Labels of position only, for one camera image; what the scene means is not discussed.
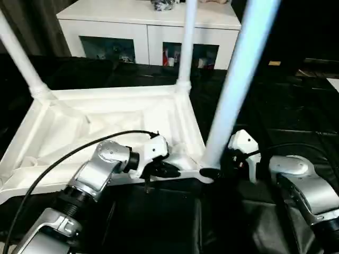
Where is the white cabinet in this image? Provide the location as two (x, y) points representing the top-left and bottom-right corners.
(57, 0), (242, 71)

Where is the black side table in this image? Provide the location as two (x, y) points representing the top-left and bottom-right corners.
(298, 58), (339, 79)

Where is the black mat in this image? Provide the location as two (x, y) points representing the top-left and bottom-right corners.
(0, 54), (339, 254)

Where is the white plastic table top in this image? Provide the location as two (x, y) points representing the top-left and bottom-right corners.
(0, 81), (214, 204)

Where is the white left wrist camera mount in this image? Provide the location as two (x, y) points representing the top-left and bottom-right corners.
(129, 136), (170, 179)

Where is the grey curtain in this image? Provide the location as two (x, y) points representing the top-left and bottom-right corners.
(0, 0), (72, 57)

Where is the white flat board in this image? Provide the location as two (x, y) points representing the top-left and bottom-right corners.
(327, 78), (339, 93)

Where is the dark patterned ornament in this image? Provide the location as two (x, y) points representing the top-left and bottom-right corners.
(150, 0), (175, 12)

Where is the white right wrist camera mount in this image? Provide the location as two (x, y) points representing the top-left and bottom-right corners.
(228, 129), (262, 185)

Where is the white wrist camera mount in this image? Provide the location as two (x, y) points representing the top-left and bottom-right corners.
(129, 136), (170, 179)
(228, 129), (262, 185)

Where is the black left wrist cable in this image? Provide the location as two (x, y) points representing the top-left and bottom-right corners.
(5, 130), (161, 254)

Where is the white plastic table leg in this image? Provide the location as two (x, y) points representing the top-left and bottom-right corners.
(0, 10), (55, 103)
(176, 0), (199, 90)
(200, 0), (282, 185)

